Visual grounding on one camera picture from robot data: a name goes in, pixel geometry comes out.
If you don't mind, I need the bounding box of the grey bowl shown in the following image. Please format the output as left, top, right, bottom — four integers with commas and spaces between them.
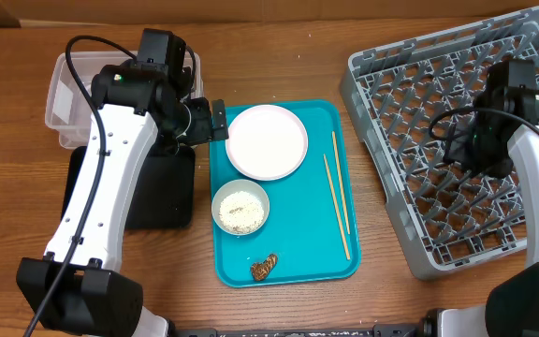
211, 179, 270, 236

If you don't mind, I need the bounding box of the pile of rice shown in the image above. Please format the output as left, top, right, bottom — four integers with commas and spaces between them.
218, 191, 266, 234

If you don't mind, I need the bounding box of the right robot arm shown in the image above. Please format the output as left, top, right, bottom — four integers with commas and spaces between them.
421, 59, 539, 336

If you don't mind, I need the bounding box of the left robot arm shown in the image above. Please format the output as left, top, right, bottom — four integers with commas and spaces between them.
16, 29, 228, 336

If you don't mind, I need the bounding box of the grey dishwasher rack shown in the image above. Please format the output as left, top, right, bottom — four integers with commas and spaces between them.
341, 7, 539, 280

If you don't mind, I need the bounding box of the large white plate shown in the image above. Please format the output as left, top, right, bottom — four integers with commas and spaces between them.
226, 105, 309, 181

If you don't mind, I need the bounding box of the black plastic tray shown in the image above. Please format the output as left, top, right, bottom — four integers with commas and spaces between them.
60, 145, 197, 232

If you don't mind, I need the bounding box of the right wooden chopstick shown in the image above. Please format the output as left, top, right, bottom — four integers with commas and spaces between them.
331, 131, 351, 235

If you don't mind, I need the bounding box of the wooden chopstick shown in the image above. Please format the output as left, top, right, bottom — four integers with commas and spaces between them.
323, 154, 351, 260
331, 131, 351, 235

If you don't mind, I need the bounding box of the clear plastic bin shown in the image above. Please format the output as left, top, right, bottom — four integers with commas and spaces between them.
44, 51, 205, 151

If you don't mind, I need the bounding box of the left wooden chopstick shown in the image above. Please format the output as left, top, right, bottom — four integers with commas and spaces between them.
323, 154, 351, 260

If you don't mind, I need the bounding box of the teal serving tray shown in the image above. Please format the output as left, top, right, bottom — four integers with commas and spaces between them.
213, 99, 361, 287

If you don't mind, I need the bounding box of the brown food scrap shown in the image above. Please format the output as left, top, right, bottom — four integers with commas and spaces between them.
250, 254, 278, 282

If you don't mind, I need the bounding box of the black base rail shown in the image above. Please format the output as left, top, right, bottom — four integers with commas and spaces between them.
171, 320, 438, 337

